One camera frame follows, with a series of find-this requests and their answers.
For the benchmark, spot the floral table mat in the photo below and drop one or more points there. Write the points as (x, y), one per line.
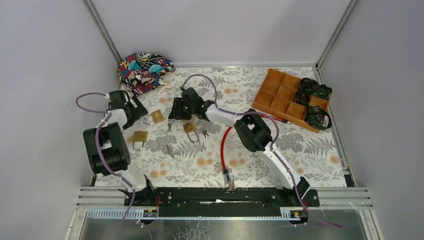
(312, 155)

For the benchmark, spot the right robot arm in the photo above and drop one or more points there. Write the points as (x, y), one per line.
(255, 136)

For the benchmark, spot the red cable lock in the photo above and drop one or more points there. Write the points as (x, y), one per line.
(247, 169)

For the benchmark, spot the orange compartment tray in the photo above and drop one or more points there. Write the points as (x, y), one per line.
(302, 101)

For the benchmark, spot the colourful patterned cloth bag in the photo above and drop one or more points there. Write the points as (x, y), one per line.
(142, 72)

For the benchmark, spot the small metal key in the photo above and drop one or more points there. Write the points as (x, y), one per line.
(170, 151)

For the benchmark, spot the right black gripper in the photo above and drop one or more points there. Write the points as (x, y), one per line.
(177, 103)

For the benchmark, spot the silver key bunch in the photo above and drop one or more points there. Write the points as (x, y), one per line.
(205, 133)

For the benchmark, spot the small brass padlock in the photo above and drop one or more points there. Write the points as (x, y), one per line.
(191, 131)

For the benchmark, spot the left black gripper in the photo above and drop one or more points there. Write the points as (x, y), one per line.
(135, 112)

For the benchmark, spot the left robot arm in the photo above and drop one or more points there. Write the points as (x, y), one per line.
(107, 149)

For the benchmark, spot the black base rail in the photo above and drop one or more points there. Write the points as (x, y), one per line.
(221, 202)

